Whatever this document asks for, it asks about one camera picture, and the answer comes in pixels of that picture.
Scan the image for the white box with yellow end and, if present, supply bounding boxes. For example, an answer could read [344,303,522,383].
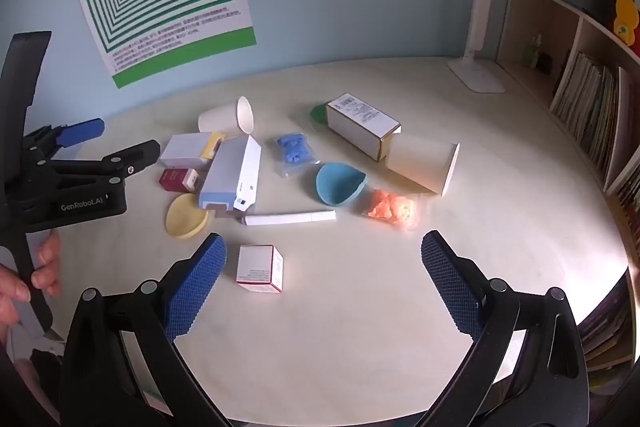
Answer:
[160,132,227,170]

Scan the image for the white paper cup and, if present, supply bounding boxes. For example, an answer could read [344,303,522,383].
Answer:
[198,96,255,136]

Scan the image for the thin long white box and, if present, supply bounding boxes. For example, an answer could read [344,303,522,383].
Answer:
[240,209,336,228]

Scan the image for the long white and blue box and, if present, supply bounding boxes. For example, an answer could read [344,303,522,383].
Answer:
[197,136,262,212]

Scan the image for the yellow bowl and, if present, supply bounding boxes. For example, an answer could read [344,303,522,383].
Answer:
[165,193,210,240]

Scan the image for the packet of blue gloves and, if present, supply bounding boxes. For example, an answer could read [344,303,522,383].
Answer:
[274,133,317,178]

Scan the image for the white box with printed label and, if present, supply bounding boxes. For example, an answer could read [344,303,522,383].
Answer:
[325,93,402,162]

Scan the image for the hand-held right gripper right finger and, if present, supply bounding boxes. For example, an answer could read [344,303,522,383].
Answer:
[421,230,591,427]

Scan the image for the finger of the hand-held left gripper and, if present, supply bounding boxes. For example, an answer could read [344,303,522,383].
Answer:
[25,118,106,154]
[35,139,162,188]

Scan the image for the yellow toy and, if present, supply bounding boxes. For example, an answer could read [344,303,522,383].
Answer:
[614,0,640,44]

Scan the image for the blue bowl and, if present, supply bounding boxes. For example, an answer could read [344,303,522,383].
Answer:
[315,162,368,208]

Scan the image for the row of books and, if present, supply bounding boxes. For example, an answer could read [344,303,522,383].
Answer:
[550,52,622,170]

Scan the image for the dark red carton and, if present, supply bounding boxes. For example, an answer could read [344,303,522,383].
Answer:
[159,167,200,193]

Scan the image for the orange plastic packet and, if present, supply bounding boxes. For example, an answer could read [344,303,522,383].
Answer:
[362,188,427,233]

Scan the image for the white desk lamp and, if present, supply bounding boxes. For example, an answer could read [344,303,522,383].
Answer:
[446,0,507,94]

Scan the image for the person's left hand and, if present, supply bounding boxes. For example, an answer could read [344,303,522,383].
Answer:
[0,229,63,329]

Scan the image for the small white box pink trim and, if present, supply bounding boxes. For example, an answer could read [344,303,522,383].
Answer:
[236,245,285,294]

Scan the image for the large open white box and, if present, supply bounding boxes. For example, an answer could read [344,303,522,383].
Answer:
[385,133,460,198]

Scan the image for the wooden bookshelf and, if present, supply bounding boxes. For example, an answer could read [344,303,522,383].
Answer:
[495,0,640,378]

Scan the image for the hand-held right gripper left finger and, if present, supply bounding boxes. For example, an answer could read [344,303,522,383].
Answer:
[59,233,228,427]

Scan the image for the small shelf figurines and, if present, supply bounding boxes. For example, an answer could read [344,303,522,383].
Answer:
[523,34,554,70]

